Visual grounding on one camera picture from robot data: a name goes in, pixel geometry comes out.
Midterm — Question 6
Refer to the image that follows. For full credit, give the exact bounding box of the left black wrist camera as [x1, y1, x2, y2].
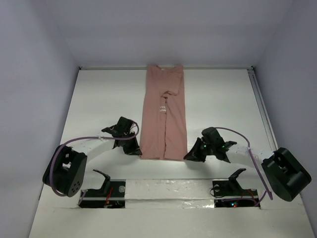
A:
[116, 117, 134, 133]

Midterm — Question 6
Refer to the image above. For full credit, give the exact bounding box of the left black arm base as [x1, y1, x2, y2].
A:
[78, 170, 126, 208]

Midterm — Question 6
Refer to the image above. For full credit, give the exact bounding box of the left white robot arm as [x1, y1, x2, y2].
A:
[42, 120, 141, 197]

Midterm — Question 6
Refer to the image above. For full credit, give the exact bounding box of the pink printed t-shirt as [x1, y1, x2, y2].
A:
[140, 65, 187, 161]

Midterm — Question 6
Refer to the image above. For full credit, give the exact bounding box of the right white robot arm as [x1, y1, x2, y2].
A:
[184, 137, 312, 202]

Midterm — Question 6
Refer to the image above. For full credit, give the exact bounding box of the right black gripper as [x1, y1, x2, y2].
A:
[184, 137, 215, 162]

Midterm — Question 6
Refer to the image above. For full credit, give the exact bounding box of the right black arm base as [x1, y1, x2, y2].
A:
[210, 169, 261, 208]

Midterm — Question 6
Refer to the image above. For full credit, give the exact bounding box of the aluminium rail right edge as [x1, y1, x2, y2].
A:
[247, 68, 278, 151]

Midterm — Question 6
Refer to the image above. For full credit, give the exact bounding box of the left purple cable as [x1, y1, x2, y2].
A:
[49, 120, 140, 206]

